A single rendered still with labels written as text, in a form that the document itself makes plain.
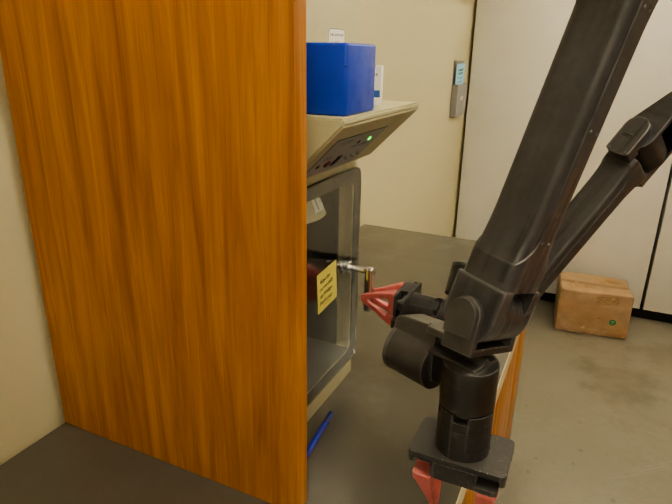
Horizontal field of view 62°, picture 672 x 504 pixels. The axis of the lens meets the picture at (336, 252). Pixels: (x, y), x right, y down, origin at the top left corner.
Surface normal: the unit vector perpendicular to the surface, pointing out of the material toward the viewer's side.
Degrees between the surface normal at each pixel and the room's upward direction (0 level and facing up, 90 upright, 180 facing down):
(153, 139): 90
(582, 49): 75
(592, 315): 92
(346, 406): 0
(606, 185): 58
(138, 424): 90
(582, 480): 0
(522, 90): 90
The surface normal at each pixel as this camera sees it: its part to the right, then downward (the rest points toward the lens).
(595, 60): -0.69, -0.02
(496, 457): 0.01, -0.94
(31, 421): 0.90, 0.16
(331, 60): -0.43, 0.30
